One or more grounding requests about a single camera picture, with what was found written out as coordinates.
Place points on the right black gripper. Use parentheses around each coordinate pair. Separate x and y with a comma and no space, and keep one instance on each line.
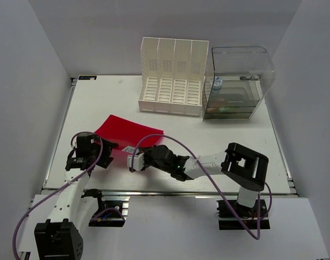
(147,151)

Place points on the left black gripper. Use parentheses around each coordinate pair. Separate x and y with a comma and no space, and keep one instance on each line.
(105,160)

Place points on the red notebook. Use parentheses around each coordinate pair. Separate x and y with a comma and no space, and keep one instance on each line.
(125,133)

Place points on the green correction tape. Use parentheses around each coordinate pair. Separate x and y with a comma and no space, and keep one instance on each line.
(224,109)

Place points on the blue lidded jar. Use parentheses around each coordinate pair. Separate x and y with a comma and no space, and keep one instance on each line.
(216,85)

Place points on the clear acrylic storage box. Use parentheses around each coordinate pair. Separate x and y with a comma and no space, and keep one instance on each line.
(247,72)

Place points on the orange correction tape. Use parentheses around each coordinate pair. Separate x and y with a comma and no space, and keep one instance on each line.
(213,110)

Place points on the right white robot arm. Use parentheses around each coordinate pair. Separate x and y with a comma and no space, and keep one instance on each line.
(243,165)

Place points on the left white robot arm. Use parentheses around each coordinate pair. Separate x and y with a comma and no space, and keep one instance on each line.
(60,236)

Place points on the white file organizer rack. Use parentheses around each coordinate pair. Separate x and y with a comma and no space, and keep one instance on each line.
(173,74)

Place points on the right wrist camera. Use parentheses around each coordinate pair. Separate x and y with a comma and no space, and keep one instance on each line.
(135,163)

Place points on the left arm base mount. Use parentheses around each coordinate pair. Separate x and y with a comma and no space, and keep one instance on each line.
(111,211)

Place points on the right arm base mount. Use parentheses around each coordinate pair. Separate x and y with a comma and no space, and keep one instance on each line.
(227,221)

